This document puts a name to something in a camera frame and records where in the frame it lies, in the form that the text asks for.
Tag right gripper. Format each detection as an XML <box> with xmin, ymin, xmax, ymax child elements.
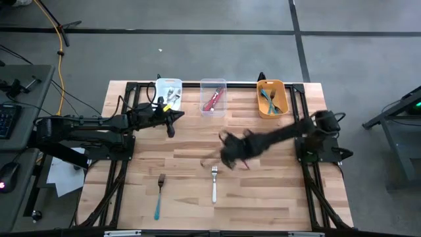
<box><xmin>218</xmin><ymin>130</ymin><xmax>260</xmax><ymax>171</ymax></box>

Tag thin black floor cable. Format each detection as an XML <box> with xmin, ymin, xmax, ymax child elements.
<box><xmin>51</xmin><ymin>80</ymin><xmax>102</xmax><ymax>117</ymax></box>
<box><xmin>0</xmin><ymin>44</ymin><xmax>34</xmax><ymax>66</ymax></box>

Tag silver metal bracket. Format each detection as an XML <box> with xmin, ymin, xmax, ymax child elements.
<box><xmin>103</xmin><ymin>230</ymin><xmax>143</xmax><ymax>237</ymax></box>
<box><xmin>288</xmin><ymin>231</ymin><xmax>326</xmax><ymax>237</ymax></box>

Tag yellow plastic bin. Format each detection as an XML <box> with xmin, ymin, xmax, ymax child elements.
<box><xmin>256</xmin><ymin>79</ymin><xmax>289</xmax><ymax>120</ymax></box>

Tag yellow cable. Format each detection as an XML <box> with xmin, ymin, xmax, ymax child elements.
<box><xmin>32</xmin><ymin>0</ymin><xmax>66</xmax><ymax>118</ymax></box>

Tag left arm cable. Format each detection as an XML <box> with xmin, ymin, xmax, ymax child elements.
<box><xmin>117</xmin><ymin>81</ymin><xmax>158</xmax><ymax>115</ymax></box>

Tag backlit black keyboard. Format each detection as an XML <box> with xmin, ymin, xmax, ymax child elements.
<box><xmin>0</xmin><ymin>104</ymin><xmax>21</xmax><ymax>140</ymax></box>

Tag black diagonal support bar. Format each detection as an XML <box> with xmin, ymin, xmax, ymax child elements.
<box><xmin>28</xmin><ymin>134</ymin><xmax>91</xmax><ymax>169</ymax></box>

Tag black tripod stand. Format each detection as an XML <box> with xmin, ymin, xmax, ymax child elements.
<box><xmin>34</xmin><ymin>0</ymin><xmax>83</xmax><ymax>47</ymax></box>

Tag white paper sheets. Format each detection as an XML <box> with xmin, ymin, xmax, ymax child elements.
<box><xmin>45</xmin><ymin>147</ymin><xmax>87</xmax><ymax>198</ymax></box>

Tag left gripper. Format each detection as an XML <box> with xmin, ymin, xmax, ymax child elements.
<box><xmin>153</xmin><ymin>105</ymin><xmax>186</xmax><ymax>138</ymax></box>

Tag black clamp tool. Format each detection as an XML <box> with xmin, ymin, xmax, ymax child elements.
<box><xmin>0</xmin><ymin>75</ymin><xmax>43</xmax><ymax>99</ymax></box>

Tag white plastic bin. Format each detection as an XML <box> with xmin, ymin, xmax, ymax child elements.
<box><xmin>154</xmin><ymin>78</ymin><xmax>183</xmax><ymax>112</ymax></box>

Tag clear plastic bin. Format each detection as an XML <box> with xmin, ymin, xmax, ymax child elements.
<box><xmin>199</xmin><ymin>78</ymin><xmax>228</xmax><ymax>118</ymax></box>

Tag black overhead crossbeam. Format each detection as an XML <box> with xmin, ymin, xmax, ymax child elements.
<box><xmin>0</xmin><ymin>226</ymin><xmax>421</xmax><ymax>237</ymax></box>

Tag grey desk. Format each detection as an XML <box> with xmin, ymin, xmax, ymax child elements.
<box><xmin>0</xmin><ymin>147</ymin><xmax>41</xmax><ymax>233</ymax></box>
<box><xmin>0</xmin><ymin>64</ymin><xmax>56</xmax><ymax>151</ymax></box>

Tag black computer mouse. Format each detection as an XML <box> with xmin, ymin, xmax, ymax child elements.
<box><xmin>0</xmin><ymin>161</ymin><xmax>20</xmax><ymax>194</ymax></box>

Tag blue handled fork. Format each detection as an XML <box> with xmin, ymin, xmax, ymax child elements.
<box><xmin>266</xmin><ymin>88</ymin><xmax>277</xmax><ymax>115</ymax></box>
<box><xmin>264</xmin><ymin>90</ymin><xmax>279</xmax><ymax>115</ymax></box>
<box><xmin>260</xmin><ymin>88</ymin><xmax>283</xmax><ymax>115</ymax></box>
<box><xmin>154</xmin><ymin>173</ymin><xmax>166</xmax><ymax>221</ymax></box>

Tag dark side table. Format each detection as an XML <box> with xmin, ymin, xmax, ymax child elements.
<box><xmin>361</xmin><ymin>84</ymin><xmax>421</xmax><ymax>192</ymax></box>

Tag black aluminium table frame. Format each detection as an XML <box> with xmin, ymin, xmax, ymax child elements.
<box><xmin>74</xmin><ymin>74</ymin><xmax>355</xmax><ymax>231</ymax></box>

